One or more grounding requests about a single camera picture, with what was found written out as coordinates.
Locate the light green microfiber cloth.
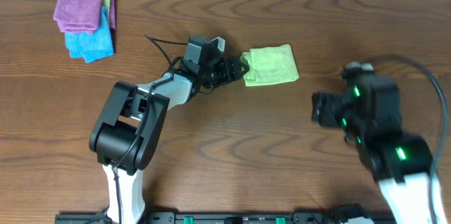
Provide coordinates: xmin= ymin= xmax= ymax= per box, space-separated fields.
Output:
xmin=242 ymin=44 xmax=299 ymax=87

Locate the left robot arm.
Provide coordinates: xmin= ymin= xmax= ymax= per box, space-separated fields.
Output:
xmin=89 ymin=36 xmax=249 ymax=223

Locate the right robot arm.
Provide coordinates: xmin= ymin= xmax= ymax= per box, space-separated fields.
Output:
xmin=311 ymin=62 xmax=447 ymax=223

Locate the blue folded cloth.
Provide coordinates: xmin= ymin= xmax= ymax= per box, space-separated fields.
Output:
xmin=65 ymin=6 xmax=114 ymax=63

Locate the purple folded cloth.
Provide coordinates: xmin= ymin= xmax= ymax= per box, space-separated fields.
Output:
xmin=54 ymin=0 xmax=116 ymax=34

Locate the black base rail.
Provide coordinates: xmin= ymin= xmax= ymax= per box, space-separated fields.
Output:
xmin=54 ymin=204 xmax=396 ymax=224

